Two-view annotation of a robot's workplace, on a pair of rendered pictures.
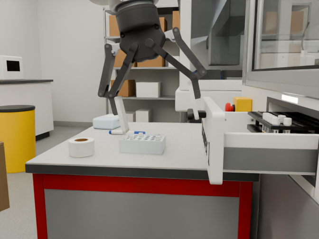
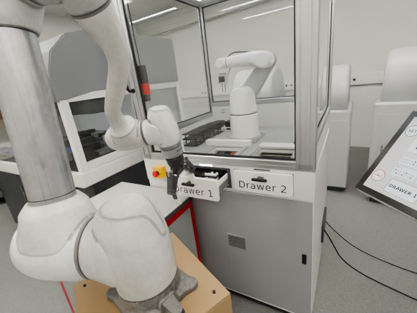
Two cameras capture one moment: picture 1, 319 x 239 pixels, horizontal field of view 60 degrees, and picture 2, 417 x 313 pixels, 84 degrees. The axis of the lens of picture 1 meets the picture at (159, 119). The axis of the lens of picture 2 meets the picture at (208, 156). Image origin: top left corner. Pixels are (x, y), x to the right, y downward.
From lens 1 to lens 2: 0.91 m
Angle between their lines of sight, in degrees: 63
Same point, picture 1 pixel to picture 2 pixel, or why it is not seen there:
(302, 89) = (215, 162)
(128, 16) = (180, 159)
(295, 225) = (222, 201)
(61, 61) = not seen: outside the picture
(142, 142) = not seen: hidden behind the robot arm
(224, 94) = (110, 163)
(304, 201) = (224, 192)
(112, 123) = not seen: hidden behind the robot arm
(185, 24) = (71, 126)
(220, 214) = (186, 218)
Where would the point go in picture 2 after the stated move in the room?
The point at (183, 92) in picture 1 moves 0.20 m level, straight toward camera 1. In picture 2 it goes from (85, 173) to (105, 176)
